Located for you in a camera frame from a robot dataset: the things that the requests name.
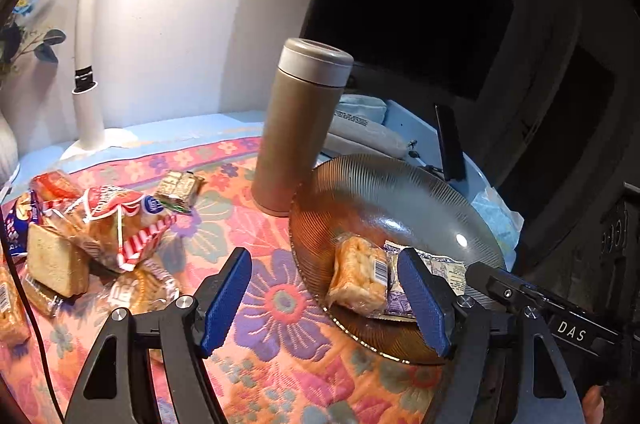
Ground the artificial flower bouquet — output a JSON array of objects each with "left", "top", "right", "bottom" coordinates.
[{"left": 0, "top": 0, "right": 68, "bottom": 78}]

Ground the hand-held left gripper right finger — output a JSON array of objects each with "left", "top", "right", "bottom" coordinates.
[{"left": 396, "top": 247, "right": 586, "bottom": 424}]

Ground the light blue tissue pack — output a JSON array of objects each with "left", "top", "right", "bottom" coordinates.
[{"left": 334, "top": 93, "right": 389, "bottom": 126}]

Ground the red striped snack bag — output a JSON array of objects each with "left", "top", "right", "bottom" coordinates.
[{"left": 81, "top": 185, "right": 177, "bottom": 273}]

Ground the barcoded golden cracker packet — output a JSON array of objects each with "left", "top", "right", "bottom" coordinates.
[{"left": 0, "top": 264, "right": 32, "bottom": 346}]

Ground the red orange snack packet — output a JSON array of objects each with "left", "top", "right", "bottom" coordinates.
[{"left": 30, "top": 171, "right": 84, "bottom": 206}]

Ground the wrapped bread slice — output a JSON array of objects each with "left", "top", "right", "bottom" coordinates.
[{"left": 25, "top": 223, "right": 92, "bottom": 298}]

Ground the green trimmed snack packet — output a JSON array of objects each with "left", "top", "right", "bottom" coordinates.
[{"left": 154, "top": 171, "right": 206, "bottom": 213}]

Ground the clear round cracker packet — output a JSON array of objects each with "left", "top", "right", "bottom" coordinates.
[{"left": 106, "top": 263, "right": 181, "bottom": 311}]

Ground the white soft pack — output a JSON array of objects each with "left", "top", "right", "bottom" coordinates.
[{"left": 324, "top": 121, "right": 409, "bottom": 158}]

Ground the tan thermos bottle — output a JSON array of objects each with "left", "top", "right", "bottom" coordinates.
[{"left": 251, "top": 37, "right": 355, "bottom": 217}]

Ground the purple snack packet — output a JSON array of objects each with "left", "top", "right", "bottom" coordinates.
[{"left": 384, "top": 250, "right": 419, "bottom": 320}]

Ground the white desk lamp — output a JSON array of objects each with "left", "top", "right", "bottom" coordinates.
[{"left": 62, "top": 0, "right": 138, "bottom": 155}]

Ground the ribbed amber glass plate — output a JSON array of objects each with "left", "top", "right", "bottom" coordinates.
[{"left": 289, "top": 154, "right": 507, "bottom": 365}]

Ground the small clear snack packet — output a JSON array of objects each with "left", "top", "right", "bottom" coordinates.
[{"left": 20, "top": 278, "right": 64, "bottom": 318}]

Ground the white clear snack packet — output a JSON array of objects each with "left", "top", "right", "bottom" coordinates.
[{"left": 384, "top": 240, "right": 468, "bottom": 296}]

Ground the person's right hand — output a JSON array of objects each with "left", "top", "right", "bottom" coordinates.
[{"left": 581, "top": 383, "right": 609, "bottom": 424}]

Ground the floral tablecloth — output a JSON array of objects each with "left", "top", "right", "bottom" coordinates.
[{"left": 0, "top": 111, "right": 507, "bottom": 424}]

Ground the black phone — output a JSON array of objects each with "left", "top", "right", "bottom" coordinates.
[{"left": 434, "top": 104, "right": 467, "bottom": 181}]

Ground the black cable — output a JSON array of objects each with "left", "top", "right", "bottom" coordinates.
[{"left": 0, "top": 204, "right": 68, "bottom": 424}]

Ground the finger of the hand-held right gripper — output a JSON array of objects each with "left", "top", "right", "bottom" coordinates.
[{"left": 465, "top": 263, "right": 556, "bottom": 317}]

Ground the blue snack bag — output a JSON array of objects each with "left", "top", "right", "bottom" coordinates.
[{"left": 4, "top": 191, "right": 47, "bottom": 256}]

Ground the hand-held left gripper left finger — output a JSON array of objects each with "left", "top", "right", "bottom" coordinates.
[{"left": 65, "top": 248, "right": 252, "bottom": 424}]

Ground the light blue plastic bag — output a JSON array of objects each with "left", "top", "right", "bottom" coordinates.
[{"left": 470, "top": 187, "right": 524, "bottom": 266}]

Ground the dark carved furniture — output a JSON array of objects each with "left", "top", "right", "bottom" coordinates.
[{"left": 597, "top": 181, "right": 640, "bottom": 330}]

